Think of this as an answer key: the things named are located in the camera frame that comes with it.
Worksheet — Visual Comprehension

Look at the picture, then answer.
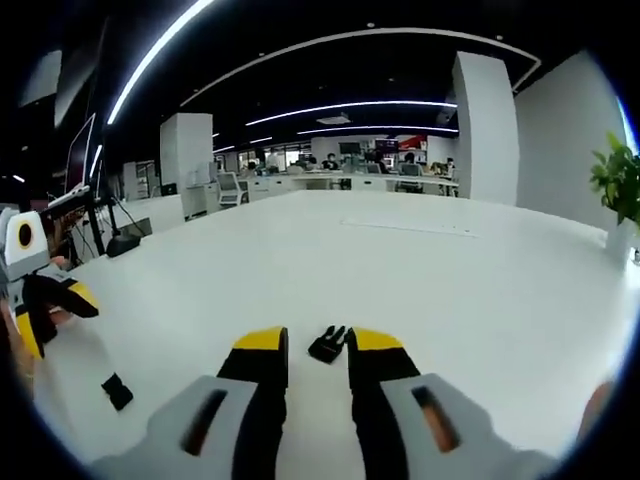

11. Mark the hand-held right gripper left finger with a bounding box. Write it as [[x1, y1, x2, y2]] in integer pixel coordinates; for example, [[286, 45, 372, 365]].
[[91, 325, 290, 480]]

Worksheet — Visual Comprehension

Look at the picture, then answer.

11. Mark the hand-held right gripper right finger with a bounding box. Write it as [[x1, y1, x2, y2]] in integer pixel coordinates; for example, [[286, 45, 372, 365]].
[[346, 325, 557, 480]]

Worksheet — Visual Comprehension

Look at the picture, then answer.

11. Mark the black plastic buckle pronged part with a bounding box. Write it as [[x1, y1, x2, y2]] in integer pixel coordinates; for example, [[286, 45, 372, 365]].
[[307, 324, 349, 365]]

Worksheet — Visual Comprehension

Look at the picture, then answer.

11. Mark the black plastic buckle socket part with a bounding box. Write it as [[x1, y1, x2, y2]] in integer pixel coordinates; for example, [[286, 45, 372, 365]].
[[100, 372, 135, 412]]

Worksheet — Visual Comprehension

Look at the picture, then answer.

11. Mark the person's left hand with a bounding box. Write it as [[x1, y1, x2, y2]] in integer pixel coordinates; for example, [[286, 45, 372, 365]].
[[0, 298, 37, 396]]

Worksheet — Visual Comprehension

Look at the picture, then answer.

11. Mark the person's right hand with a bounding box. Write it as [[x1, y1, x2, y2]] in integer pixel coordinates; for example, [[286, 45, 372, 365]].
[[576, 381, 615, 447]]

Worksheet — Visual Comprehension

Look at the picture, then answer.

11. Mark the black laptop stand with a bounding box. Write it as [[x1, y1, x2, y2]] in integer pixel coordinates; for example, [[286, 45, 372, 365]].
[[47, 188, 117, 257]]

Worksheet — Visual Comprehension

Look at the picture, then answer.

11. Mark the black desk base device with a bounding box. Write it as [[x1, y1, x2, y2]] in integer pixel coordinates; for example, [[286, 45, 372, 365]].
[[106, 233, 143, 259]]

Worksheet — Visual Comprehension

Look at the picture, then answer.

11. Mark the silver laptop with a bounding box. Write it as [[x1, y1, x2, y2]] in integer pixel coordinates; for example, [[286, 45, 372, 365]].
[[49, 112, 97, 207]]

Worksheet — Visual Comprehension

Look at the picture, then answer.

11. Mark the ceiling air conditioner unit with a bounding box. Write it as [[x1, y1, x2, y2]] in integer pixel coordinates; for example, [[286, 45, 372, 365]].
[[19, 49, 64, 107]]

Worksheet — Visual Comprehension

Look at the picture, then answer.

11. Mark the white office chair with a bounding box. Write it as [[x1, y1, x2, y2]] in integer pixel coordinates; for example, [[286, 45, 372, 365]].
[[215, 171, 250, 207]]

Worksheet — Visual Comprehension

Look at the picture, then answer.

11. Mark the row of white office desks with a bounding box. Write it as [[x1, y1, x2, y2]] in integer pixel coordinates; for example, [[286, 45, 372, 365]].
[[247, 172, 460, 199]]

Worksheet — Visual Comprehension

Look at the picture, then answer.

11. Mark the long curved ceiling light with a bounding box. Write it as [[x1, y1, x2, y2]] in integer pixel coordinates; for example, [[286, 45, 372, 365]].
[[106, 0, 216, 126]]

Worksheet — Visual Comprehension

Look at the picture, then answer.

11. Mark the green plant in white pot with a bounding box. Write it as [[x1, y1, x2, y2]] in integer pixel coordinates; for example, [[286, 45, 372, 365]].
[[588, 131, 640, 262]]

